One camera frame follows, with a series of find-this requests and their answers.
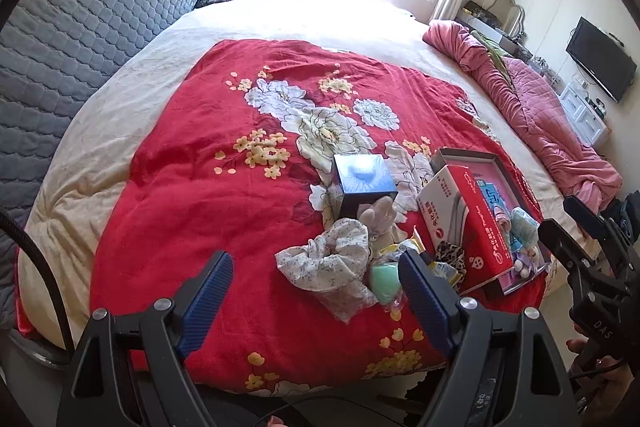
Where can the white floral cloth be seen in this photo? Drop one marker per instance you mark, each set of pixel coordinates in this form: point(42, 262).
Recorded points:
point(332, 267)

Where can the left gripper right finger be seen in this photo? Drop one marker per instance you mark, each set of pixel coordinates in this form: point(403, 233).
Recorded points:
point(502, 369)

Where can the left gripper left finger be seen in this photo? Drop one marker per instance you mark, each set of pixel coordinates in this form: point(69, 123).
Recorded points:
point(102, 389)

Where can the white drawer cabinet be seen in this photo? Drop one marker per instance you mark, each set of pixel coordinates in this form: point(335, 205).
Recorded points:
point(583, 118)

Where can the leopard print scrunchie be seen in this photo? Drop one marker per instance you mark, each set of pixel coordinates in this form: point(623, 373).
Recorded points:
point(451, 254)

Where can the cream bed sheet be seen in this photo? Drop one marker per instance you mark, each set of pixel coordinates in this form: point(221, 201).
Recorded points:
point(90, 168)

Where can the black television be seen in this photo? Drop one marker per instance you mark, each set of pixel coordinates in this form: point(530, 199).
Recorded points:
point(602, 58)

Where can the red floral quilt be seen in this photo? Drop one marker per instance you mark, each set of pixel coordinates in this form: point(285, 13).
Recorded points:
point(235, 162)

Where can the person's right hand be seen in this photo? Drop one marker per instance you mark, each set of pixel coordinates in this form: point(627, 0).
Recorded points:
point(616, 402)

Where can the grey quilted headboard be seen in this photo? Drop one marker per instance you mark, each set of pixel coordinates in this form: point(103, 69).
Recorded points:
point(55, 54)

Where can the green sponge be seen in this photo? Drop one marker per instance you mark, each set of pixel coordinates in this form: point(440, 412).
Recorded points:
point(383, 281)

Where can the pink book box tray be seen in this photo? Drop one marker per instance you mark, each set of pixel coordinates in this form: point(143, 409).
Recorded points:
point(502, 194)

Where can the red white tissue box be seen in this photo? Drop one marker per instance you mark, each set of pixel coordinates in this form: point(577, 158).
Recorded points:
point(455, 210)

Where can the small white plush toy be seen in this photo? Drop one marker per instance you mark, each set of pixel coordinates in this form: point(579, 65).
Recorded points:
point(523, 268)

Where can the pink rumpled quilt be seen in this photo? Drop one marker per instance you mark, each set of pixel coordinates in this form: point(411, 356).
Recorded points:
point(534, 112)

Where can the yellow snack packet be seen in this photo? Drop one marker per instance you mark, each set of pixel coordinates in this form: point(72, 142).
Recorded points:
point(452, 272)

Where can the beige plush bear with tiara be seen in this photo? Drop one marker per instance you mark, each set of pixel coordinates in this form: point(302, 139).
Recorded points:
point(380, 220)

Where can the green white tissue pack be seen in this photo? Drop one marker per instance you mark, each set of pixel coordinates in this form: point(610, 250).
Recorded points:
point(524, 230)

